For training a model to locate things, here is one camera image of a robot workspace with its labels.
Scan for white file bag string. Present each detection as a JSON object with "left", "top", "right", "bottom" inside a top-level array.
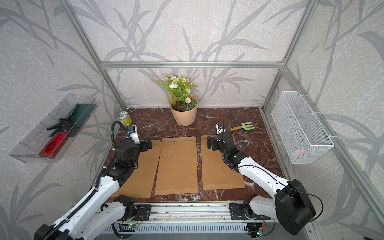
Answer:
[{"left": 167, "top": 137, "right": 177, "bottom": 161}]

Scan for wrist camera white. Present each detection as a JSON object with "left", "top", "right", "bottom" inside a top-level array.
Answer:
[
  {"left": 126, "top": 125, "right": 140, "bottom": 145},
  {"left": 216, "top": 123, "right": 226, "bottom": 135}
]

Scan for dark green cloth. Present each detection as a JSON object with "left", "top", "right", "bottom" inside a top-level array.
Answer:
[{"left": 47, "top": 104, "right": 97, "bottom": 138}]

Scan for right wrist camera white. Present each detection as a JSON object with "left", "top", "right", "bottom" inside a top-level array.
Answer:
[{"left": 216, "top": 123, "right": 226, "bottom": 135}]

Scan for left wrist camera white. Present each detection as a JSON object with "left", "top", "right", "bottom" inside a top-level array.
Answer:
[{"left": 126, "top": 125, "right": 140, "bottom": 145}]

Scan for green plant white flowers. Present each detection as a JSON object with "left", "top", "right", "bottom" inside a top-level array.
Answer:
[{"left": 157, "top": 75, "right": 198, "bottom": 112}]

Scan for white wire mesh basket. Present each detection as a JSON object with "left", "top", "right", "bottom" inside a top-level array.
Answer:
[{"left": 272, "top": 91, "right": 334, "bottom": 165}]

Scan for brown file bag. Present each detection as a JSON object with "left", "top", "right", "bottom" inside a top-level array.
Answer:
[
  {"left": 111, "top": 140, "right": 162, "bottom": 198},
  {"left": 155, "top": 137, "right": 198, "bottom": 196},
  {"left": 201, "top": 136, "right": 245, "bottom": 190}
]

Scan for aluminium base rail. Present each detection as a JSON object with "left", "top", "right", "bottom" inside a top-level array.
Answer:
[{"left": 62, "top": 200, "right": 316, "bottom": 224}]

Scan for green garden fork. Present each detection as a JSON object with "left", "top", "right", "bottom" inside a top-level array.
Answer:
[{"left": 230, "top": 122, "right": 255, "bottom": 132}]

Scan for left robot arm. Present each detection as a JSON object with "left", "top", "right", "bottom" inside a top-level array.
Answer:
[{"left": 34, "top": 121, "right": 153, "bottom": 240}]

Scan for clear plastic wall tray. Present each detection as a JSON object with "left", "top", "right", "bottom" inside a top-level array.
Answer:
[{"left": 10, "top": 94, "right": 98, "bottom": 163}]

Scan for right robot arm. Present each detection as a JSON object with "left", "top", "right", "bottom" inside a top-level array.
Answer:
[{"left": 207, "top": 130, "right": 321, "bottom": 236}]

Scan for pink flower pot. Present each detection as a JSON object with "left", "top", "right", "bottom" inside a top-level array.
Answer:
[{"left": 170, "top": 94, "right": 198, "bottom": 126}]

